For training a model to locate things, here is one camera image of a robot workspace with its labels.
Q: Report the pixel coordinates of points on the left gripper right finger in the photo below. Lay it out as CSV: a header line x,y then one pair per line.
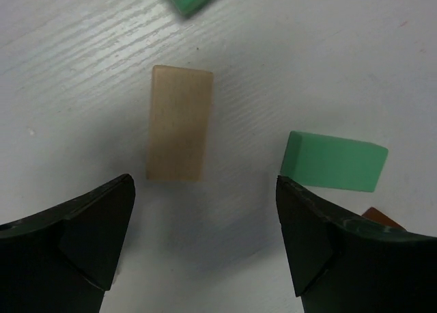
x,y
342,262

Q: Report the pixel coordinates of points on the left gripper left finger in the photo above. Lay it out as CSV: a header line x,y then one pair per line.
x,y
64,258

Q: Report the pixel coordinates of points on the green rectangular block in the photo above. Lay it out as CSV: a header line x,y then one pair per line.
x,y
332,162

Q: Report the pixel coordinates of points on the tan rectangular wood block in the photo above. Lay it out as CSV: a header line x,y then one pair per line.
x,y
181,101

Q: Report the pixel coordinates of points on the brown notched block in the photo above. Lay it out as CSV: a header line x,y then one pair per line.
x,y
377,216

